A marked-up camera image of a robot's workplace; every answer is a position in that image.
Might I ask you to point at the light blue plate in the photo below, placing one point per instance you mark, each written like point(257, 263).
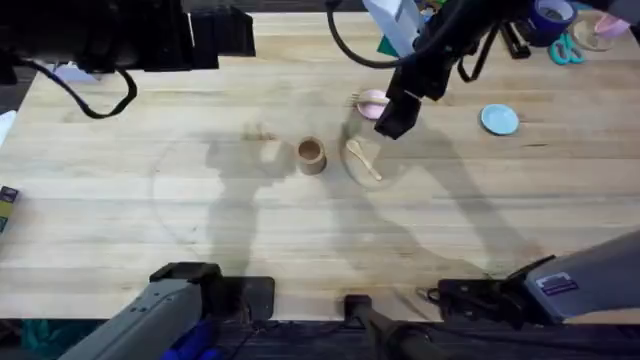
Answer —
point(499, 119)

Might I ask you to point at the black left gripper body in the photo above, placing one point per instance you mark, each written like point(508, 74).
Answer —
point(135, 35)

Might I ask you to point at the blue tape roll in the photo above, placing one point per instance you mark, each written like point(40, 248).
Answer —
point(550, 17)

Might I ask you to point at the wooden cup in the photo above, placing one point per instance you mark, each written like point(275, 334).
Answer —
point(311, 156)

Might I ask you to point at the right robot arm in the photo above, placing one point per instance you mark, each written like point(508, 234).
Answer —
point(590, 285)

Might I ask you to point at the small colourful box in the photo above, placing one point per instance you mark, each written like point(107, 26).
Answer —
point(7, 205)

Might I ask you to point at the white paper sheet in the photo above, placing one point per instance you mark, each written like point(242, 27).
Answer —
point(75, 75)

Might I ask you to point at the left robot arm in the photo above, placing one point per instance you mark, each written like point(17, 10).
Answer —
point(150, 320)

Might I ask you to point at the wooden fork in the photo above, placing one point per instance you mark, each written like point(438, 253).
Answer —
point(372, 100)

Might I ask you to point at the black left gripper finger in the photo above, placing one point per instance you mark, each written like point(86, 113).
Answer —
point(205, 42)
point(235, 32)

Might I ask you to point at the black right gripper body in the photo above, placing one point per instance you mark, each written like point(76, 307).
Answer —
point(435, 50)

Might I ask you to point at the black camera post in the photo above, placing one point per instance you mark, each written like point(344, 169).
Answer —
point(385, 325)

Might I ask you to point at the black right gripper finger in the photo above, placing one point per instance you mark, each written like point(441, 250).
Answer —
point(389, 117)
point(409, 117)

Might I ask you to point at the pink plate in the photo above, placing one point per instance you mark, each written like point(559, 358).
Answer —
point(371, 108)

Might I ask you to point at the wooden spoon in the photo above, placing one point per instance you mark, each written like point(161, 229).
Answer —
point(364, 161)

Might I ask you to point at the black hand tool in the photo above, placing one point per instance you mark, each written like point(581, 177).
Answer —
point(515, 42)

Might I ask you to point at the teal scissors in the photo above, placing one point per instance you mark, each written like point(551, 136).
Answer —
point(565, 51)

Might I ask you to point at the clear tape roll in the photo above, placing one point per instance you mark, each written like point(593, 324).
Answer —
point(592, 37)

